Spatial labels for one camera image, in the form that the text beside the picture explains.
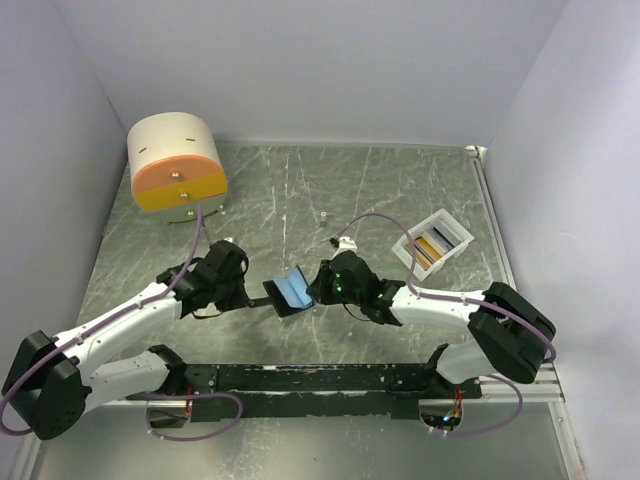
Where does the black leather card holder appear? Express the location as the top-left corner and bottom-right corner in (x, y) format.
(263, 266), (314, 318)

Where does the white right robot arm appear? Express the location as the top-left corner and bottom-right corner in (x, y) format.
(307, 251), (556, 398)

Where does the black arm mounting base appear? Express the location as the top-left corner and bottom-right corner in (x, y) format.
(124, 362), (484, 425)

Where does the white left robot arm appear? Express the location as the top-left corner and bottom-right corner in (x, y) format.
(1, 240), (271, 440)

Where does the gold black card stack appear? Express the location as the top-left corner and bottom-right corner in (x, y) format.
(414, 237), (443, 269)

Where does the white card tray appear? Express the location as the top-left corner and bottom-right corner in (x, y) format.
(391, 209), (475, 282)

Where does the grey card stack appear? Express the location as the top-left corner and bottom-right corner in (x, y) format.
(427, 226), (459, 252)

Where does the beige orange mini drawer cabinet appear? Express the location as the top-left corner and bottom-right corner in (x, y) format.
(127, 112), (228, 223)

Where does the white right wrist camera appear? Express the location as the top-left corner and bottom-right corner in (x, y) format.
(329, 236), (358, 256)

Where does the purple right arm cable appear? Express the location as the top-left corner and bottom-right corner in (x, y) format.
(332, 212), (557, 437)

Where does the aluminium rail frame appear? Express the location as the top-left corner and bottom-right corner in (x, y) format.
(465, 145), (587, 479)

